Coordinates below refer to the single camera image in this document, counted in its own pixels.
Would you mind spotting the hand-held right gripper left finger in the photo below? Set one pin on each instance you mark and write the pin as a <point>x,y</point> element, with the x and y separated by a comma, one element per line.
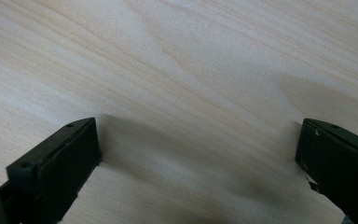
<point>59,168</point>

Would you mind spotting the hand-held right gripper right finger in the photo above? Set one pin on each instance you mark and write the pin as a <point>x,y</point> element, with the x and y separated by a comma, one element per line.
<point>338,161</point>

